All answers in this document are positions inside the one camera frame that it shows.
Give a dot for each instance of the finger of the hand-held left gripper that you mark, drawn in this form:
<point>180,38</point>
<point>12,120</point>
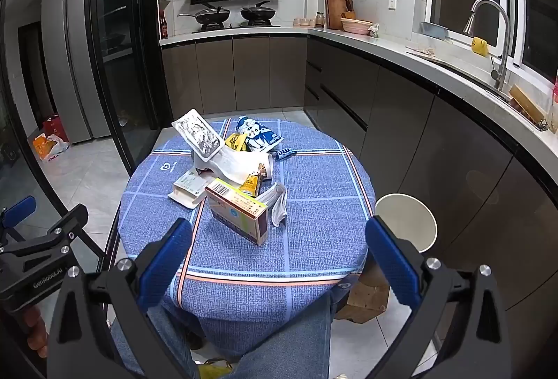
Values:
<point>19,209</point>
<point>65,226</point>

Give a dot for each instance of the wooden cutting board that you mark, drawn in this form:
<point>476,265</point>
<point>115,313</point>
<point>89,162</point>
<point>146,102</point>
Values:
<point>336,6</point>

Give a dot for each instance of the white rag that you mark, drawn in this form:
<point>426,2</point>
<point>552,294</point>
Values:
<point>374,29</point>

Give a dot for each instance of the blue white snack bag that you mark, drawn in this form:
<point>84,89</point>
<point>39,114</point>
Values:
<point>257,135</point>

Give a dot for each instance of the orange plastic bag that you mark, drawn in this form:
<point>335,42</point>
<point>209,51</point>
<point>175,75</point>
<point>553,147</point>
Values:
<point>46,147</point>

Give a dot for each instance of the silver refrigerator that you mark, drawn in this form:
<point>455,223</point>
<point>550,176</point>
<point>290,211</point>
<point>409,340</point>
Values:
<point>74,56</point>

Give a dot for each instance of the steel kitchen faucet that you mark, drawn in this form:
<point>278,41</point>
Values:
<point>505,39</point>

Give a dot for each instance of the white paper bucket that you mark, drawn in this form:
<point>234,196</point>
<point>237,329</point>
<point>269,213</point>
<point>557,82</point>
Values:
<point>405,222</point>

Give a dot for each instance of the silver foil packet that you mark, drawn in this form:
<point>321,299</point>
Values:
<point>198,135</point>

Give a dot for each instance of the person's jeans leg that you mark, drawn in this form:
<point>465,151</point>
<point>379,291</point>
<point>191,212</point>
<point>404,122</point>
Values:
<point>283,339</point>

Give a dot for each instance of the grey blue tray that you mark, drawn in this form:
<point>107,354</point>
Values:
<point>433,31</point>

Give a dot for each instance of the tall glass jar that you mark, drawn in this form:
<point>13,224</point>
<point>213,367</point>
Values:
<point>321,20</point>

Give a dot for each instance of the dark sauce bottle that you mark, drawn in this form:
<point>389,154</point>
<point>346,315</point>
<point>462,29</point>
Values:
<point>163,27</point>

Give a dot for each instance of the small yellow brown carton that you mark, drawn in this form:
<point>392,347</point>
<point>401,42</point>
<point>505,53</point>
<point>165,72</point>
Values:
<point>250,185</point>

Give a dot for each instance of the white plastic bag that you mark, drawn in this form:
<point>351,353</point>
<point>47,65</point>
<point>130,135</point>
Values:
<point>201,164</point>

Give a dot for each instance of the white cream carton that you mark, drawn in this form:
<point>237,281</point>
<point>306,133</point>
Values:
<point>187,187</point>

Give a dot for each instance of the yellow snack bag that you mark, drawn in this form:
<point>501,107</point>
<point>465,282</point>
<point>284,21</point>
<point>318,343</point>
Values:
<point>233,140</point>

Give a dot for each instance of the person's left hand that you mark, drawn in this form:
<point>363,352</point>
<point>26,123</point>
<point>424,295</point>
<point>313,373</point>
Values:
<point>37,331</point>

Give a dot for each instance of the yellow sponge holder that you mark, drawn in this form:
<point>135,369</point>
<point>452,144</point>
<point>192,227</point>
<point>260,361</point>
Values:
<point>480,46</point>

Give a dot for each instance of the blue plaid tablecloth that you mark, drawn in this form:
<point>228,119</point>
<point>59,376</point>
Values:
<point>305,209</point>

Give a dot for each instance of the woven basket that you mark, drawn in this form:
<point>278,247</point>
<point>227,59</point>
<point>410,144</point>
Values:
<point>355,27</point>

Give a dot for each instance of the orange white cardboard box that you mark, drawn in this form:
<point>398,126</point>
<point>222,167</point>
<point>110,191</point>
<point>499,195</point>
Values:
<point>237,213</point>

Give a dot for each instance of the gas stove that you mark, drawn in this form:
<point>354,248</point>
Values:
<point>237,27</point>

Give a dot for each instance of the white tissue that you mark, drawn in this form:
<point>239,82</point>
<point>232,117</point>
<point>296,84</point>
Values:
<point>277,209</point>

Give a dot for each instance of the yellow slipper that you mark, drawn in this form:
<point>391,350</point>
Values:
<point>213,371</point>

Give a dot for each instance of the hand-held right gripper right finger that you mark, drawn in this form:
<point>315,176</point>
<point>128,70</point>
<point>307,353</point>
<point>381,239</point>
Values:
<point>392,261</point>

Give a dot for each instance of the black wok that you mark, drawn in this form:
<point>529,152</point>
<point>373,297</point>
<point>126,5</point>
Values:
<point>211,16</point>
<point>258,14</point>

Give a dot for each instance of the small blue wrapper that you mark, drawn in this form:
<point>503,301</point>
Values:
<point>283,153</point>

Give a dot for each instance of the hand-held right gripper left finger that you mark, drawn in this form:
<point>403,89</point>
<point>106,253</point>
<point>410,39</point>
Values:
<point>168,261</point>

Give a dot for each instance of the wooden box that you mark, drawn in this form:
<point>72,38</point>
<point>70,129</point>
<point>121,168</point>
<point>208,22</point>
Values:
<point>527,104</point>

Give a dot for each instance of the brown cardboard box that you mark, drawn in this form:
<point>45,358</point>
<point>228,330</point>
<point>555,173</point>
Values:
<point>366,300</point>

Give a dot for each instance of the black framed glass door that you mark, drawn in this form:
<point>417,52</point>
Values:
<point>122,34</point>

